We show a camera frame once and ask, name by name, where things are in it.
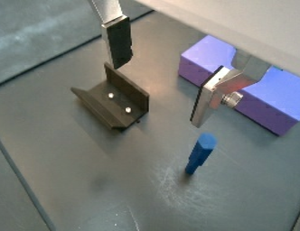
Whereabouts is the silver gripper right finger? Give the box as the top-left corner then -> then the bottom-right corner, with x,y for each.
190,50 -> 270,127

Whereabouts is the purple block board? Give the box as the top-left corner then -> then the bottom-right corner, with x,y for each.
178,35 -> 300,136

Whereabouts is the black angled bracket holder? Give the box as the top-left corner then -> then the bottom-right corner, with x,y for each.
70,62 -> 150,130

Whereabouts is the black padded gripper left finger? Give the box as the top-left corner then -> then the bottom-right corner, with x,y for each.
87,0 -> 133,69

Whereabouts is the blue hexagonal peg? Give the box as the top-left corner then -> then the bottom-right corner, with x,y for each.
185,133 -> 218,175

